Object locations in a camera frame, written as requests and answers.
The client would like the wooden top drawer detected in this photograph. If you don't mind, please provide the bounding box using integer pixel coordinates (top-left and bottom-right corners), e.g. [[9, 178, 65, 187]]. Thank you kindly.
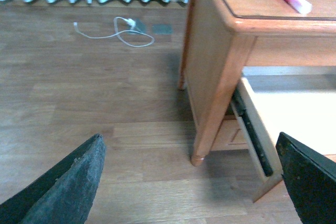
[[231, 71, 335, 202]]

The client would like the grey floor outlet plate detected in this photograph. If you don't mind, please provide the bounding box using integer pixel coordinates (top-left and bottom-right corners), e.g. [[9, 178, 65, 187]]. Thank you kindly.
[[152, 24, 173, 35]]

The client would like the wooden drawer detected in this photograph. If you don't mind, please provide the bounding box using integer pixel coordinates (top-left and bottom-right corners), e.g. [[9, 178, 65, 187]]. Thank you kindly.
[[211, 115, 248, 151], [231, 71, 335, 202]]

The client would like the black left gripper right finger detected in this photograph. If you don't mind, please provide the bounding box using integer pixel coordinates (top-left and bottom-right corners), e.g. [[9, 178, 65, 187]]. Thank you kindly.
[[276, 132, 335, 223]]

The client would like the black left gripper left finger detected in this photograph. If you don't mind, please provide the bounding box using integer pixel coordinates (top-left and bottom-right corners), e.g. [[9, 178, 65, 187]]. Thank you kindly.
[[1, 134, 106, 223]]

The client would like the black drawer slide rail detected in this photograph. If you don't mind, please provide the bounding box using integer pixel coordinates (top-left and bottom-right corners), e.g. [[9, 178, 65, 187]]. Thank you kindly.
[[232, 90, 274, 177]]

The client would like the wooden lower drawer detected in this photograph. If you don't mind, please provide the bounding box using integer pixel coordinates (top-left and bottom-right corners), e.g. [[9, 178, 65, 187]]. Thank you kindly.
[[211, 115, 248, 151]]

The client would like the grey floor outlet cover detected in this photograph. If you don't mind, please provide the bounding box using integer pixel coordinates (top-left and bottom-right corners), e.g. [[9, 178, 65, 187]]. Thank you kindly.
[[130, 19, 146, 34]]

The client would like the wooden nightstand cabinet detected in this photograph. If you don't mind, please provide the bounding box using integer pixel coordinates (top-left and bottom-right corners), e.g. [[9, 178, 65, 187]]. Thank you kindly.
[[178, 0, 335, 166]]

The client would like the white charging cable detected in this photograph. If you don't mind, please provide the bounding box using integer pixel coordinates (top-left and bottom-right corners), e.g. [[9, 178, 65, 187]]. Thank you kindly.
[[73, 17, 155, 48]]

